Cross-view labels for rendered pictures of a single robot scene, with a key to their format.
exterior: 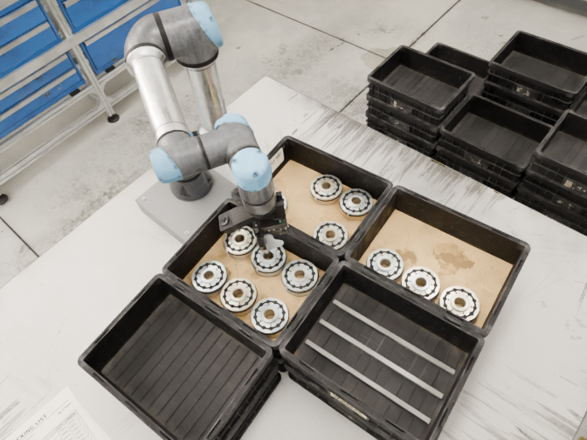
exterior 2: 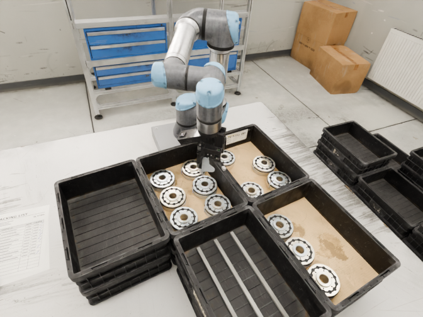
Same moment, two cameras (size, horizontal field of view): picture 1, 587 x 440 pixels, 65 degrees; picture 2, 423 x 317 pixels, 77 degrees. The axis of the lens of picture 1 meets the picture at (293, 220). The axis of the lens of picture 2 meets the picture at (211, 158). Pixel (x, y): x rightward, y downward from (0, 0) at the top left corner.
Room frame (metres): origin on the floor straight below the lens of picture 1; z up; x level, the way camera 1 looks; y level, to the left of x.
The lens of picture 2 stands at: (-0.01, -0.13, 1.69)
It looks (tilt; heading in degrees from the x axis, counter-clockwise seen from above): 43 degrees down; 16
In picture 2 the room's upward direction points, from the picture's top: 5 degrees clockwise
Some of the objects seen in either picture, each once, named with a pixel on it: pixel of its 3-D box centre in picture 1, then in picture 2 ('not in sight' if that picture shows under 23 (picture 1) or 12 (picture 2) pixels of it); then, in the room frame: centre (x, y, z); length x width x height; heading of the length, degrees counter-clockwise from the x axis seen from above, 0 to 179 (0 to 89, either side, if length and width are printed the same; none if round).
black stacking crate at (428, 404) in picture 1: (378, 353); (243, 281); (0.36, -0.16, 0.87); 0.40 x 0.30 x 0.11; 47
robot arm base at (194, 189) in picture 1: (188, 175); (186, 125); (1.08, 0.34, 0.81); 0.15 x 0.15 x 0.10
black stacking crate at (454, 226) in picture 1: (432, 263); (315, 241); (0.58, -0.36, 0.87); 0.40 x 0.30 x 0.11; 47
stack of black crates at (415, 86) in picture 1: (414, 112); (345, 163); (1.67, -0.68, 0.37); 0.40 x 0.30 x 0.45; 42
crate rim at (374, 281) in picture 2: (435, 253); (320, 233); (0.58, -0.36, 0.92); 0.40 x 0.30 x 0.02; 47
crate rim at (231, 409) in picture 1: (175, 357); (108, 209); (0.40, 0.34, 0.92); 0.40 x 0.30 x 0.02; 47
